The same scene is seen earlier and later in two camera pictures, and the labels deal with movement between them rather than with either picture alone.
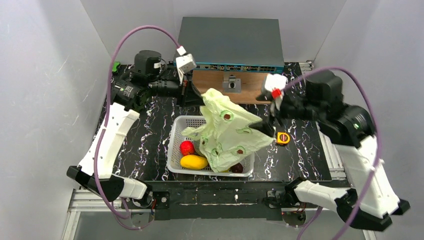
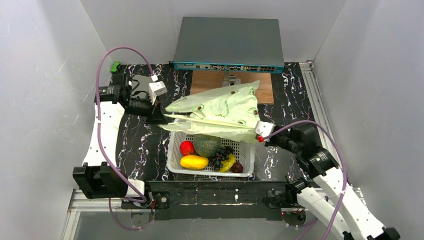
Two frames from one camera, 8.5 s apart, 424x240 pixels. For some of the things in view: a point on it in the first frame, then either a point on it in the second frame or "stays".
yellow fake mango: (193, 162) stays
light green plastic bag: (225, 135) → (229, 113)
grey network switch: (233, 44) stays
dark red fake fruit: (237, 168) stays
